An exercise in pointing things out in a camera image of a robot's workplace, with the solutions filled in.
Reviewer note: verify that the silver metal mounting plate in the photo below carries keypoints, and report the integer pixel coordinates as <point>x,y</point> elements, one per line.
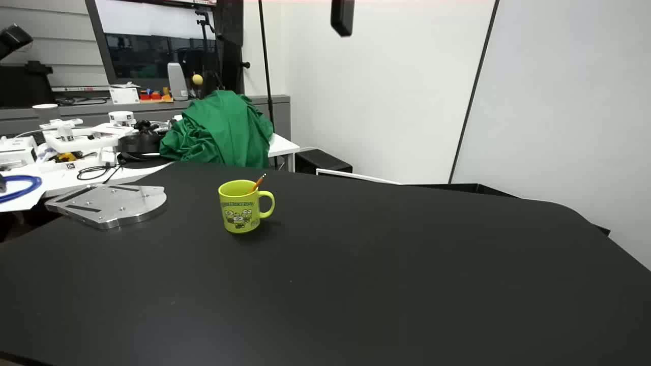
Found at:
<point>108,204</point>

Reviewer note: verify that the white side table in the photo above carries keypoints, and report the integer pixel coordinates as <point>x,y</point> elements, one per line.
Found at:
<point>281,145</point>

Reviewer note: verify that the small white box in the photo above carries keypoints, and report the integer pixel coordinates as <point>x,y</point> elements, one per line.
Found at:
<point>123,94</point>

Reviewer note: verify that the grey cabinet counter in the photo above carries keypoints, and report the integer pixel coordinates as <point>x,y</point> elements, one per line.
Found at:
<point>88,109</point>

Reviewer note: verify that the white printed device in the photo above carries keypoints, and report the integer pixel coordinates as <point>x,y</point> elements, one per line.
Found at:
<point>68,133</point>

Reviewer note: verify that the thin black stand pole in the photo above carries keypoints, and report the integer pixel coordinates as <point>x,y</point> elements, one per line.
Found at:
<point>265,68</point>

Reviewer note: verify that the black bag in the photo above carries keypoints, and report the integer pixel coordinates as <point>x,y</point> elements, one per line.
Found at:
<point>23,83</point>

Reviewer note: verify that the yellow ball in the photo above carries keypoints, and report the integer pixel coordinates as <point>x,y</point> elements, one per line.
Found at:
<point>199,80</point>

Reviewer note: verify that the black camera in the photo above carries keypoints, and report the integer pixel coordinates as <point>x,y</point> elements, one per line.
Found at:
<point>14,38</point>

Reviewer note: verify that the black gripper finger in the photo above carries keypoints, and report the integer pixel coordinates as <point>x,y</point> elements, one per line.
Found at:
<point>343,16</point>

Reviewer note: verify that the yellow small tool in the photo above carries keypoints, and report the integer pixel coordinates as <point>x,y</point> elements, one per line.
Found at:
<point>66,157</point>

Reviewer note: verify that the black column stand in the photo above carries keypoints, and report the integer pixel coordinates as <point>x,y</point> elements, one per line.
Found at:
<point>230,46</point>

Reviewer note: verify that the white speaker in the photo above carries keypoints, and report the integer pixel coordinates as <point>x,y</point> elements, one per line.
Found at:
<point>178,81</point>

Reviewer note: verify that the large black framed monitor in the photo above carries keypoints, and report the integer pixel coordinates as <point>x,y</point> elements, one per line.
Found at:
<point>155,58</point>

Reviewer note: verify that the orange red items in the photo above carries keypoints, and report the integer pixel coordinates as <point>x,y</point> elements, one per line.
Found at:
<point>157,94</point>

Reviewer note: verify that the thin black panel strip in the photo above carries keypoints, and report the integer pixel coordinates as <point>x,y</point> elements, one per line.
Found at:
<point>474,90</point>

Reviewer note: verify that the yellow-green printed mug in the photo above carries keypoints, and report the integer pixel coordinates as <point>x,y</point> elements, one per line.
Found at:
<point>237,210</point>

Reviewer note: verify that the white boxy device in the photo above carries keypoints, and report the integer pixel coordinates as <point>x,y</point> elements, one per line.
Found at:
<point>17,153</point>

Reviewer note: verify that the green cloth pile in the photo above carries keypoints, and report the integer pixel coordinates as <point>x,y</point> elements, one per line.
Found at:
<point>216,133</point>

